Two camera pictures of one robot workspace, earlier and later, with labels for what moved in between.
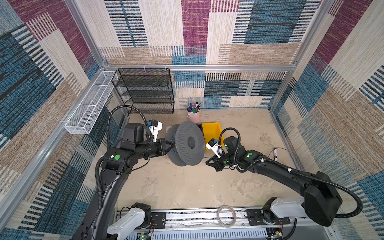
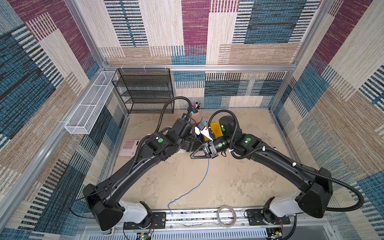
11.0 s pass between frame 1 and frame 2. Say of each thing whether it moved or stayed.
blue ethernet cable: moved
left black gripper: moved
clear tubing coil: stayed
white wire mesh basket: stayed
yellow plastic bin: stayed
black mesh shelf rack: stayed
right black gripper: moved
